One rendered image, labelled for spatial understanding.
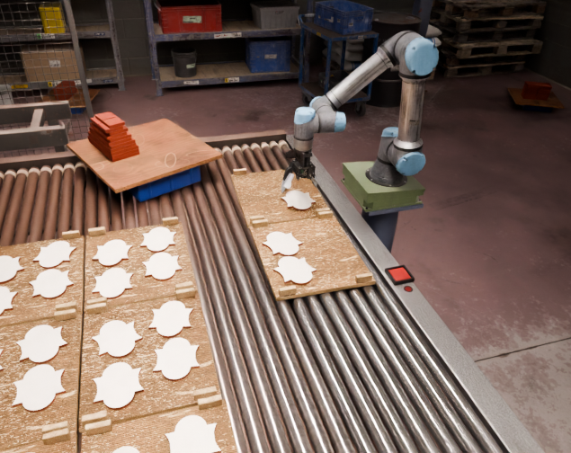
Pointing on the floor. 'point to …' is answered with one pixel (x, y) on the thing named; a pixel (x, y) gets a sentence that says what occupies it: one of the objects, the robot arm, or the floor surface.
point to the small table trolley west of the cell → (330, 61)
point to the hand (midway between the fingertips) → (298, 189)
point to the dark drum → (390, 89)
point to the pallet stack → (485, 34)
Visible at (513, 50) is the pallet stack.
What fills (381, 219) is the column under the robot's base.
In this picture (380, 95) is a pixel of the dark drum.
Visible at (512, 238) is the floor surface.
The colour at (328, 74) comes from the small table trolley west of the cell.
